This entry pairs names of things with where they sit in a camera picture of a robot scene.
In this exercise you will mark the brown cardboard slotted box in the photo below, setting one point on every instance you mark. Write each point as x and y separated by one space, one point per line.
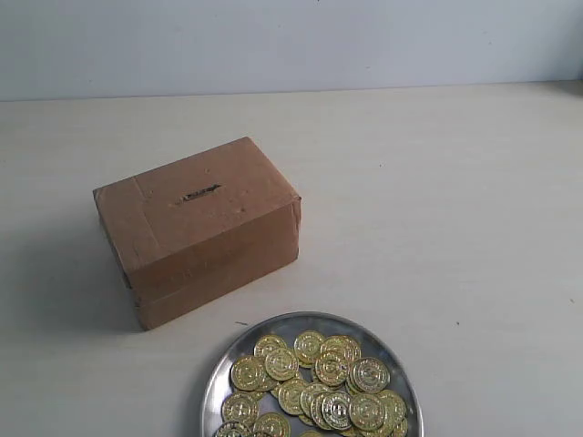
196 229

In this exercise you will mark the gold coin top centre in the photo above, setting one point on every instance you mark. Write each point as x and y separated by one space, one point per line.
307 347

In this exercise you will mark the gold coin far left top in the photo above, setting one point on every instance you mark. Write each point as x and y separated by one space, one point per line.
267 344

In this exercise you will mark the gold coin top right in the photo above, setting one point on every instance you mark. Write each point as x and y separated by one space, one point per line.
344 345

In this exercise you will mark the gold coin upper left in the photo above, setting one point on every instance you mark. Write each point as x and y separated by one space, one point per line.
281 364

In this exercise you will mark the round steel plate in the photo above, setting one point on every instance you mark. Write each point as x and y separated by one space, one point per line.
288 326

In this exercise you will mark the gold coin lower centre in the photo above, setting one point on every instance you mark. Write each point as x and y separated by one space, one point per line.
289 396

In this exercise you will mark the gold coin lower left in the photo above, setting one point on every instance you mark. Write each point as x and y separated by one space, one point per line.
240 407

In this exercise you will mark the gold coin bottom centre bright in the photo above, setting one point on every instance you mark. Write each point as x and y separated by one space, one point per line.
335 410

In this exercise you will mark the gold coin bottom right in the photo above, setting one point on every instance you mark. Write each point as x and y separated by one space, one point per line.
366 412

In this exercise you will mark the gold coin bottom left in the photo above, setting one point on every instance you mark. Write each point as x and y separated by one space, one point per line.
274 424

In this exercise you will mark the gold coin bottom edge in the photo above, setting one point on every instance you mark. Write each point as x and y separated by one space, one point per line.
232 429

